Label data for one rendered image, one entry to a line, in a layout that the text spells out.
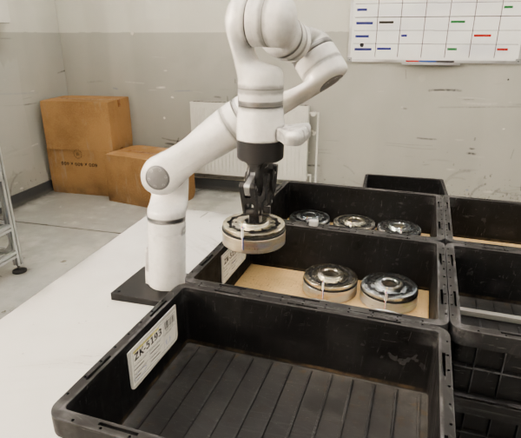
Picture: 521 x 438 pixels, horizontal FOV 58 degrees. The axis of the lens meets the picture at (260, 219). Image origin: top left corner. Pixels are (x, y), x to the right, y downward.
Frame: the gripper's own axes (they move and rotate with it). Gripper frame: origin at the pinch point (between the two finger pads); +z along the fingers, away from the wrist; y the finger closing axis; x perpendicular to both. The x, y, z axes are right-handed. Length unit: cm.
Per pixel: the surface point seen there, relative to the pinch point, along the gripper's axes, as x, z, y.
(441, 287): 29.9, 6.6, 1.3
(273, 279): -0.4, 17.0, -11.1
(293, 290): 4.6, 16.9, -7.9
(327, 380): 15.4, 16.8, 15.4
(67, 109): -248, 30, -257
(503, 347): 37.3, 8.0, 12.6
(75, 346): -37.4, 30.3, 5.4
